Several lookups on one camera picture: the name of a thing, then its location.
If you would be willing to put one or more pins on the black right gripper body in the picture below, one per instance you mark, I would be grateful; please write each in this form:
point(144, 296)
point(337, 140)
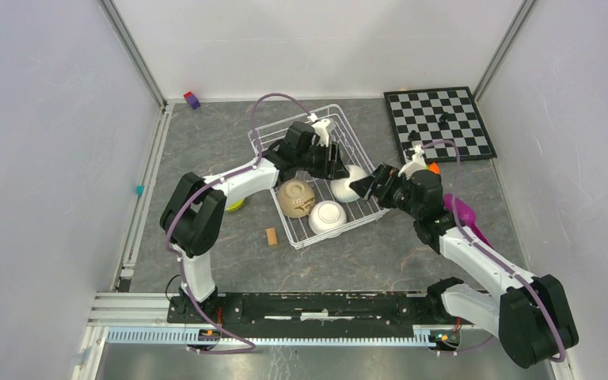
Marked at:
point(397, 189)

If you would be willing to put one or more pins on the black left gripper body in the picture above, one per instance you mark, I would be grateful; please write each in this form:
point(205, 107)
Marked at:
point(317, 161)

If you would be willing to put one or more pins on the white ribbed bowl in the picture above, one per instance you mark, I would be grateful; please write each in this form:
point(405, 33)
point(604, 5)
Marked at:
point(341, 189)

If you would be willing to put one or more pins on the beige ceramic bowl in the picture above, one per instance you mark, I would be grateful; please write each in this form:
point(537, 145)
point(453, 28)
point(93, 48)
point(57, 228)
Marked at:
point(296, 198)

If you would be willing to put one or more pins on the yellow bowl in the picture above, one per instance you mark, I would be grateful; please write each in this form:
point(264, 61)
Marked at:
point(236, 206)

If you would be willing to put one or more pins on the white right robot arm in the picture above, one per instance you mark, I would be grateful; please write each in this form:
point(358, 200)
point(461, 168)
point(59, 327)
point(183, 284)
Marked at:
point(528, 314)

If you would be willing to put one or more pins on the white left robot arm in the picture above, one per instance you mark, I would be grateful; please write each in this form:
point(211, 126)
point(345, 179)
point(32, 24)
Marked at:
point(192, 218)

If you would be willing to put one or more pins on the orange toy block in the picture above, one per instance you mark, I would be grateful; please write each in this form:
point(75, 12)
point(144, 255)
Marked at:
point(434, 168)

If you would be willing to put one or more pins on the white smooth bowl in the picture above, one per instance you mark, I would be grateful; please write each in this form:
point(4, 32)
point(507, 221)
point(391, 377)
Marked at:
point(326, 216)

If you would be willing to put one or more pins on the black white chessboard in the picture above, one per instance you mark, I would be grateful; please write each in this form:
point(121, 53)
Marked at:
point(419, 110)

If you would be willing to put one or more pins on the magenta plastic object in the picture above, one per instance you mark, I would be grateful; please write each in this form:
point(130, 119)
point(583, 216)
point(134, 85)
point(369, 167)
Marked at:
point(466, 214)

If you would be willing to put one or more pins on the small wooden block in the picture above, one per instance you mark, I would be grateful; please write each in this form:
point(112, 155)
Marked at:
point(271, 236)

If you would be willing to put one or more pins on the red purple toy block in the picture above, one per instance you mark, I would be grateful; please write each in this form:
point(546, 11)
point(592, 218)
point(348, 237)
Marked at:
point(192, 100)

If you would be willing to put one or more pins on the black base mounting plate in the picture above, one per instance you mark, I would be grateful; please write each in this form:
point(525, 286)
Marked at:
point(310, 315)

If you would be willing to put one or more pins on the white wire dish rack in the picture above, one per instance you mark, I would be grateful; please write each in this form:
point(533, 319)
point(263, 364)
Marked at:
point(359, 213)

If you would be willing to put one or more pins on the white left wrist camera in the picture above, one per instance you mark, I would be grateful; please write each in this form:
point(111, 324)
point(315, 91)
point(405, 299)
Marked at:
point(323, 129)

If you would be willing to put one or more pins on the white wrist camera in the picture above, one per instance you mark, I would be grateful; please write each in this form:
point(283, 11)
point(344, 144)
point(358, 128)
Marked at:
point(414, 161)
point(323, 129)

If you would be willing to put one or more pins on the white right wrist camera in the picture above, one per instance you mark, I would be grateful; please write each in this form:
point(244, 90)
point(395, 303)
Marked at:
point(414, 161)

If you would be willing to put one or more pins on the aluminium frame rail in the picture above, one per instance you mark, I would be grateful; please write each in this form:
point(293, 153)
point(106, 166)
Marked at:
point(94, 339)

